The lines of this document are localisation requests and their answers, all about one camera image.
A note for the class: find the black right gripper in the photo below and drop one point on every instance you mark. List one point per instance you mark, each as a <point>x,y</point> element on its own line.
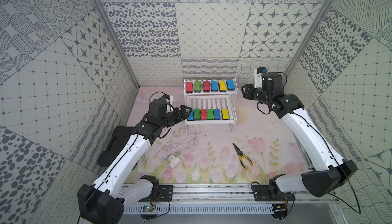
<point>247,93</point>

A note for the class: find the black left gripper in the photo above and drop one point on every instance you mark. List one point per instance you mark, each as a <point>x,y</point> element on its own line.
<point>177,113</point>

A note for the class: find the blue eraser top shelf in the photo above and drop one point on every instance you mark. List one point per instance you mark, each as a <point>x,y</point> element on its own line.
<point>214,86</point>
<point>230,85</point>

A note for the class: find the blue eraser shelf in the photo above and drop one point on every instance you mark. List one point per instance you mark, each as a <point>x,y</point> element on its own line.
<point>191,117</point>
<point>214,86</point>
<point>230,85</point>
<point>217,115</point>

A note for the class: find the yellow eraser top shelf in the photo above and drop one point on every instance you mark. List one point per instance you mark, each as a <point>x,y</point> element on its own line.
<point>222,86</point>

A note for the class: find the yellow eraser shelf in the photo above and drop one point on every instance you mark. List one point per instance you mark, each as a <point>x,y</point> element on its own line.
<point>225,114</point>
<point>222,86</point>

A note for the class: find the red eraser top shelf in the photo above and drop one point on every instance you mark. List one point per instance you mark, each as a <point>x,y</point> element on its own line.
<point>206,86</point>
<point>189,87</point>

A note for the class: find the red eraser shelf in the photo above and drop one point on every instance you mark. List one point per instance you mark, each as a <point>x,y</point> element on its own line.
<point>189,87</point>
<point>206,86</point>
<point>203,114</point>

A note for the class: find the green eraser top shelf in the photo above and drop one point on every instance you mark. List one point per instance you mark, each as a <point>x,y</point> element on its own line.
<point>197,86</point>

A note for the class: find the green eraser shelf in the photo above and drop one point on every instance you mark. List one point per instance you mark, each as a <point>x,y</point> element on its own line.
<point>197,86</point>
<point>197,114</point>
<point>210,114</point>

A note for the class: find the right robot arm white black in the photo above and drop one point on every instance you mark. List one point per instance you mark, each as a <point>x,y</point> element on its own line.
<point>329,169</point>

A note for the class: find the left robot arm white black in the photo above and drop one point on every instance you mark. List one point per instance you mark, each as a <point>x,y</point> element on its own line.
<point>104,201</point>

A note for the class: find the blue eraser lower shelf far-left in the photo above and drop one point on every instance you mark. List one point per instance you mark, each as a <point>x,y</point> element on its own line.
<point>191,117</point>

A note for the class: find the red eraser lower shelf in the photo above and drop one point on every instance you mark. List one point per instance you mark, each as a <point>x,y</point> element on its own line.
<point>203,114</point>

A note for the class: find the yellow eraser lower shelf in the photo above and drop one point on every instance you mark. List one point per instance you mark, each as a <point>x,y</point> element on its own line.
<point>225,114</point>

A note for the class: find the white wooden slatted shelf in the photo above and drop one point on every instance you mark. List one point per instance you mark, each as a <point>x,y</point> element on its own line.
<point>212,100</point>

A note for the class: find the white plastic pipe fitting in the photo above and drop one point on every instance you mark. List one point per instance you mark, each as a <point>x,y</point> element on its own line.
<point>174,161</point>

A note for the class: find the black plastic case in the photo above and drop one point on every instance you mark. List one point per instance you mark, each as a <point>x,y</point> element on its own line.
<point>119,139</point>

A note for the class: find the green circuit board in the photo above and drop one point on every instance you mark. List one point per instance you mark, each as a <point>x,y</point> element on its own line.
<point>148,209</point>

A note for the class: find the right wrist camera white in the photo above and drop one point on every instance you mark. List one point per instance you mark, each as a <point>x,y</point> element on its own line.
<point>258,76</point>

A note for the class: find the yellow handled pliers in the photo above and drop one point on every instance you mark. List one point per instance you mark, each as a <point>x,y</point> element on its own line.
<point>242,156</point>

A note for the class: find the white vented cable duct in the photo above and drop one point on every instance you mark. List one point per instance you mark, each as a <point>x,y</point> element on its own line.
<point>204,209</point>

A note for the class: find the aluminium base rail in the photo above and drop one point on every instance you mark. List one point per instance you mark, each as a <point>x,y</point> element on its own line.
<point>240,193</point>

